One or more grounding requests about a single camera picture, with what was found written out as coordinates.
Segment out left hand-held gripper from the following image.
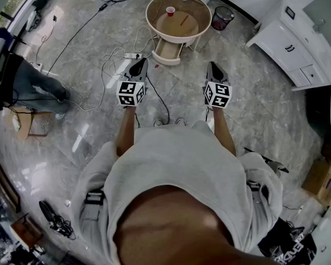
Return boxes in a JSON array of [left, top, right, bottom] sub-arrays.
[[116, 57, 150, 108]]

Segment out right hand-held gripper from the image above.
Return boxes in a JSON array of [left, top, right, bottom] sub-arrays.
[[203, 61, 233, 109]]

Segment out person's right forearm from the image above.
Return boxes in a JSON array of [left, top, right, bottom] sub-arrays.
[[211, 108, 237, 156]]

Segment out person's left forearm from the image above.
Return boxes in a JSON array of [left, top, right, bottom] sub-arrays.
[[115, 106, 136, 157]]

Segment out black mesh wastebasket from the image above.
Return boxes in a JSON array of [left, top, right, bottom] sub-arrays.
[[211, 6, 234, 31]]

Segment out round beige side table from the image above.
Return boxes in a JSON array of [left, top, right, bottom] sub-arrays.
[[145, 0, 212, 51]]

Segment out white cabinet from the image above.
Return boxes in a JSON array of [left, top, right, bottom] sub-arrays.
[[245, 0, 331, 91]]

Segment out person's grey shirt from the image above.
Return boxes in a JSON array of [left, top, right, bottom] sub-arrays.
[[71, 120, 284, 265]]

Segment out white floor device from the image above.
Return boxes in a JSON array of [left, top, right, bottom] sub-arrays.
[[25, 9, 42, 32]]

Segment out wooden stool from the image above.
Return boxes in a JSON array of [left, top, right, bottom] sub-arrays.
[[9, 106, 54, 142]]

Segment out blue chair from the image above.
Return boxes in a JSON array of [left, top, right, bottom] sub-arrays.
[[0, 28, 14, 45]]

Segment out cardboard box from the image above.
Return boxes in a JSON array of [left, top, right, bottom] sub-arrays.
[[302, 158, 331, 206]]

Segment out person's face and neck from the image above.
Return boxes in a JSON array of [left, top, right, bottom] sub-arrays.
[[113, 185, 268, 265]]

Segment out black printed bag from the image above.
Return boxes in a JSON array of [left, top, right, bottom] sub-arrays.
[[258, 218, 318, 265]]

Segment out white cable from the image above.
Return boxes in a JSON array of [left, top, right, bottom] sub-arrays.
[[68, 25, 158, 112]]

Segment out left hand-held gripper black cable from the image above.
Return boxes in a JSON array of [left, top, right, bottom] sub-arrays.
[[134, 76, 170, 129]]

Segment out black cable with power adapter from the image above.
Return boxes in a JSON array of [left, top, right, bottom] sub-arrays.
[[45, 3, 108, 76]]

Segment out grey shoulder strap with buckle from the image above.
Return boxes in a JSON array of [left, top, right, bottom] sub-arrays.
[[247, 181, 267, 204], [82, 189, 106, 233]]

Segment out black tripod with cables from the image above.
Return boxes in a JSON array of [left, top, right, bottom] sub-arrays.
[[38, 200, 77, 240]]

